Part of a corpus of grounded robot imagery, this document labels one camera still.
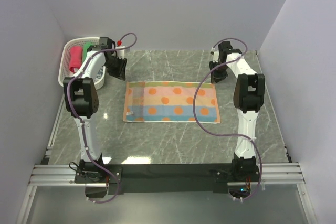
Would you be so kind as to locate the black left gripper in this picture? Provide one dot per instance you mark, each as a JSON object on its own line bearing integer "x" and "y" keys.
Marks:
{"x": 120, "y": 73}

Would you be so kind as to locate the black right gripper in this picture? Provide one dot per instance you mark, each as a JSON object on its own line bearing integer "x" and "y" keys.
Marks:
{"x": 217, "y": 77}

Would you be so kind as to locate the orange patterned towel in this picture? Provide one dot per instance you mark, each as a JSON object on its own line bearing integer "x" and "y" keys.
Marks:
{"x": 170, "y": 101}

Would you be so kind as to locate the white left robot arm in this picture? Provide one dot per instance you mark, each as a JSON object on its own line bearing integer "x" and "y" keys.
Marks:
{"x": 82, "y": 101}

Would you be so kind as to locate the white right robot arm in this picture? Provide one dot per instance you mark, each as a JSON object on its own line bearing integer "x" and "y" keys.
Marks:
{"x": 248, "y": 98}

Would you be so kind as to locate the blue patterned rolled towel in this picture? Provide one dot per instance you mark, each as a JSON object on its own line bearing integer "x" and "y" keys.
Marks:
{"x": 100, "y": 75}

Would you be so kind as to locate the green rolled towel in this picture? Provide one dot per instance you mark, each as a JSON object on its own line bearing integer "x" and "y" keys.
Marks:
{"x": 85, "y": 49}

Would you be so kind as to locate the pink rolled towel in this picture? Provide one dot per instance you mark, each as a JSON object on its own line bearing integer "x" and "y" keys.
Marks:
{"x": 75, "y": 58}

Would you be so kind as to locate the white plastic basket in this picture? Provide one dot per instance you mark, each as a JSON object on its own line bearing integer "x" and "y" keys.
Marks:
{"x": 65, "y": 59}

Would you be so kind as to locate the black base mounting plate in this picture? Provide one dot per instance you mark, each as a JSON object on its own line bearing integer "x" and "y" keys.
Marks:
{"x": 165, "y": 178}

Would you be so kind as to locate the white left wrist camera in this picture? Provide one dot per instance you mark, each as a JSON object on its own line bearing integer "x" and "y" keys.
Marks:
{"x": 121, "y": 50}

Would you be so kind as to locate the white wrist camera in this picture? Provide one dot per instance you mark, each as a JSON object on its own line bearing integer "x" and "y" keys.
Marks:
{"x": 121, "y": 50}
{"x": 215, "y": 55}

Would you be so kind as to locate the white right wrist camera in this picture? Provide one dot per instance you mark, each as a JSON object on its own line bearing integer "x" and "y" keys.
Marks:
{"x": 215, "y": 55}

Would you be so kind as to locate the aluminium rail frame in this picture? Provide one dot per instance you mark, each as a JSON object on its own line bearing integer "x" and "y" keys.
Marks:
{"x": 52, "y": 196}

